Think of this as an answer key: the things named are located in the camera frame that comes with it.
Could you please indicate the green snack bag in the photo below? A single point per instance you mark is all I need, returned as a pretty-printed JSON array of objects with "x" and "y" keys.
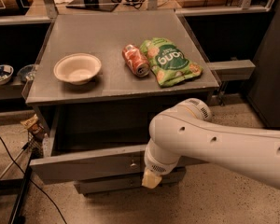
[{"x": 168, "y": 63}]

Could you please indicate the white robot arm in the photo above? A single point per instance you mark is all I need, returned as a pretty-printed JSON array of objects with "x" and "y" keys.
[{"x": 186, "y": 130}]

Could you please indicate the grey lower drawer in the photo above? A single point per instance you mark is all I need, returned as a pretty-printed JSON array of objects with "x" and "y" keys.
[{"x": 119, "y": 182}]

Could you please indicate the red soda can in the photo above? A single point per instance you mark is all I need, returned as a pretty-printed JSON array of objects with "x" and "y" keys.
[{"x": 136, "y": 60}]

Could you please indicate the grey drawer cabinet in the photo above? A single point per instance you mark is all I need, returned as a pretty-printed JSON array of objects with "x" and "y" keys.
[{"x": 104, "y": 35}]

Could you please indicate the black monitor stand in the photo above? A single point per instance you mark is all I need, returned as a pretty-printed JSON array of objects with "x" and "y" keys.
[{"x": 94, "y": 5}]

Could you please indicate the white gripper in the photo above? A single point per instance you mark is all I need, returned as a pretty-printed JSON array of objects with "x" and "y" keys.
[{"x": 158, "y": 166}]

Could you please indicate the brown snack packet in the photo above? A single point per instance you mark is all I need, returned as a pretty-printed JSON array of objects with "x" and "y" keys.
[{"x": 34, "y": 127}]

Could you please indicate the grey side ledge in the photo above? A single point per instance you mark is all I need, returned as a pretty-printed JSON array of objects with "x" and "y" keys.
[{"x": 232, "y": 70}]

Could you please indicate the blue patterned bowl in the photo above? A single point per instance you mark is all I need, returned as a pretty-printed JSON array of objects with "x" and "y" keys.
[{"x": 6, "y": 72}]

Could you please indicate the small dark bowl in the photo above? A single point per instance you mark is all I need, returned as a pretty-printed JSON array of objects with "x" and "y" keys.
[{"x": 27, "y": 72}]

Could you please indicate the black floor stand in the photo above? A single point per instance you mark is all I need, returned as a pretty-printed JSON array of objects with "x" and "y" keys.
[{"x": 18, "y": 186}]

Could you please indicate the grey top drawer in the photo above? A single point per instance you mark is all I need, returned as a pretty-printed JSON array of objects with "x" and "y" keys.
[{"x": 95, "y": 145}]

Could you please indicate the grey drawer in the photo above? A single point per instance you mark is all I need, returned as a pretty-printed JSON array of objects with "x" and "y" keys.
[
  {"x": 95, "y": 145},
  {"x": 119, "y": 182}
]

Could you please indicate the white paper bowl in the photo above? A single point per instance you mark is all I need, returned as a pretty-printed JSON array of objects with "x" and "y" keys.
[{"x": 77, "y": 69}]

